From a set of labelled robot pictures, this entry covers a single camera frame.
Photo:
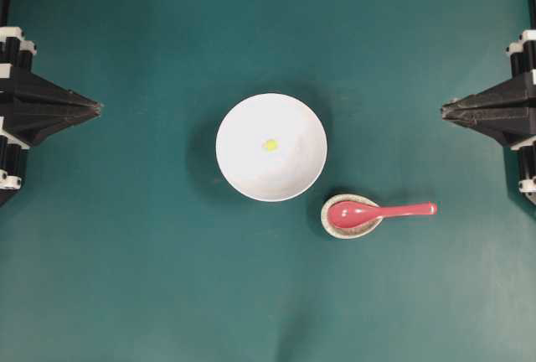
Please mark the yellow hexagonal prism block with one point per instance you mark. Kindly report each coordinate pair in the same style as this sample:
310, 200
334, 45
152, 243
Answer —
270, 145

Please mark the speckled ceramic spoon rest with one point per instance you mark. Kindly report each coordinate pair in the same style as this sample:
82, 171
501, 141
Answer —
349, 233

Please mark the white round bowl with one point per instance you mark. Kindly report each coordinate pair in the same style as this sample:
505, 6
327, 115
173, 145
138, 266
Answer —
271, 176

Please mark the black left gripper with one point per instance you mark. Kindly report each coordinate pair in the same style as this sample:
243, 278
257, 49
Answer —
31, 129

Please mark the red plastic spoon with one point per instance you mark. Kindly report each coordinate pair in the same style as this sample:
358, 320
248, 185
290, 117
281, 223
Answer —
350, 214

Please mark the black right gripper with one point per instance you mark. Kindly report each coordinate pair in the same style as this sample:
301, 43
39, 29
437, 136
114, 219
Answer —
513, 128

